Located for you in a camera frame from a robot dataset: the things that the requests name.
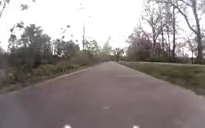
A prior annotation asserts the row of bare trees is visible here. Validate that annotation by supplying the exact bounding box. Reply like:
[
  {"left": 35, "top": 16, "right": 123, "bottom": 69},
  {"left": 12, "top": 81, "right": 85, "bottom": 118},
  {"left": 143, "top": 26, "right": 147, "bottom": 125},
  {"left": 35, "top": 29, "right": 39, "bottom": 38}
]
[{"left": 124, "top": 0, "right": 205, "bottom": 65}]

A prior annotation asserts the row of leafy trees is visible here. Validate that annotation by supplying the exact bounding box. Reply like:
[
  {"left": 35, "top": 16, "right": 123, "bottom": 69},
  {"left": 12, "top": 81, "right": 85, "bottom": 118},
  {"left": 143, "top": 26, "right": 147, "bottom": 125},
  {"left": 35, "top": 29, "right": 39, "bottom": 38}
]
[{"left": 0, "top": 0, "right": 124, "bottom": 69}]

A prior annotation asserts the grass verge with slope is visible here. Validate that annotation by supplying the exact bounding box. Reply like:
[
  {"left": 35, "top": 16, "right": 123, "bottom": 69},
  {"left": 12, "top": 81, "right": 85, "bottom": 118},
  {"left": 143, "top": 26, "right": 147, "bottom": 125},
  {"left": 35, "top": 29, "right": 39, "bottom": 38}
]
[{"left": 117, "top": 60, "right": 205, "bottom": 100}]

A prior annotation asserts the pole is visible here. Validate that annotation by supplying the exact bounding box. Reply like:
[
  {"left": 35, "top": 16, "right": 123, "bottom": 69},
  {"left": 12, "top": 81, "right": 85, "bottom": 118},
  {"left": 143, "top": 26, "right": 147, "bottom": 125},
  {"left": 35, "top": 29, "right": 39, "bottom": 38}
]
[{"left": 82, "top": 26, "right": 86, "bottom": 51}]

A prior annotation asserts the grey asphalt path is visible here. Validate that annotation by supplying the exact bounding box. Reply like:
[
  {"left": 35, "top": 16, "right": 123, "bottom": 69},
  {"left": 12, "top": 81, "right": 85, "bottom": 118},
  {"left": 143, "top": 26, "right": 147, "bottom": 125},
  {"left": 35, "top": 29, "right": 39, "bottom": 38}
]
[{"left": 0, "top": 60, "right": 205, "bottom": 128}]

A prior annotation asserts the overgrown grass strip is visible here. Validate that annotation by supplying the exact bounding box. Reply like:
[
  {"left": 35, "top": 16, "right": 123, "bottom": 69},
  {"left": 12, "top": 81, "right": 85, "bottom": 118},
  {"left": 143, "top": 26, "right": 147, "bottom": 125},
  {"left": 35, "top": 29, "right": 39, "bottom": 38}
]
[{"left": 0, "top": 59, "right": 106, "bottom": 98}]

